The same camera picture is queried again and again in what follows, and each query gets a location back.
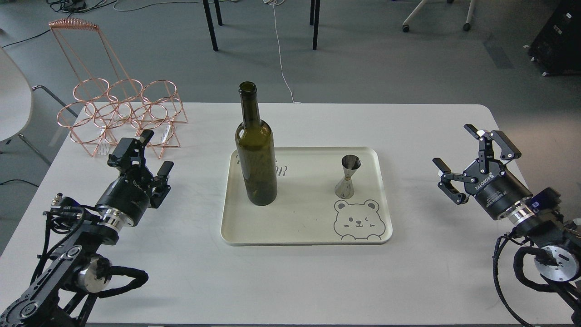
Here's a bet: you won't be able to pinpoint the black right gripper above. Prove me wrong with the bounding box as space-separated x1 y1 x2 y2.
432 124 532 221

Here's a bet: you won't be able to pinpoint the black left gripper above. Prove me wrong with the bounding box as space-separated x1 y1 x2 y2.
96 130 174 228

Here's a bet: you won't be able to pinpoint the dark green wine bottle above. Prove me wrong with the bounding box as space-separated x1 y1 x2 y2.
235 81 277 206

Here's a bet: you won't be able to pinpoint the steel double jigger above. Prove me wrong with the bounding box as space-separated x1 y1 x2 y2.
334 154 361 199

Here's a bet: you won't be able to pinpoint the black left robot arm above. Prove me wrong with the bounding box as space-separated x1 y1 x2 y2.
1 129 173 327

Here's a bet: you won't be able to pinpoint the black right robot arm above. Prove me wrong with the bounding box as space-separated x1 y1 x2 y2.
433 124 581 327

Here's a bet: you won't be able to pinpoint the white office chair base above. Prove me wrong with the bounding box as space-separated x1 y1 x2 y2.
401 0 478 33

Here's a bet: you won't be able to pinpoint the black equipment case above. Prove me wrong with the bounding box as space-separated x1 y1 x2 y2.
528 0 581 76

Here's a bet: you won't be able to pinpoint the white chair at left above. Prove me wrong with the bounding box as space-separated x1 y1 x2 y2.
0 49 66 166

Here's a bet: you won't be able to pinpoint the cream tray with bear print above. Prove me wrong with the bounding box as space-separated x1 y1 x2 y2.
221 147 393 246

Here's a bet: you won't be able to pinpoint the black table legs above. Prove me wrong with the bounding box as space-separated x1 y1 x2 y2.
202 0 321 51

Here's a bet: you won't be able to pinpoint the copper wire bottle rack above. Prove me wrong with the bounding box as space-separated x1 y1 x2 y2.
49 17 188 158

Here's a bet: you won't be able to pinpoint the black floor cables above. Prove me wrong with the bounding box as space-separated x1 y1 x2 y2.
0 0 118 49

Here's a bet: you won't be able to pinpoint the white floor cable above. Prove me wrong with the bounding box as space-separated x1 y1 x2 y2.
113 0 302 104

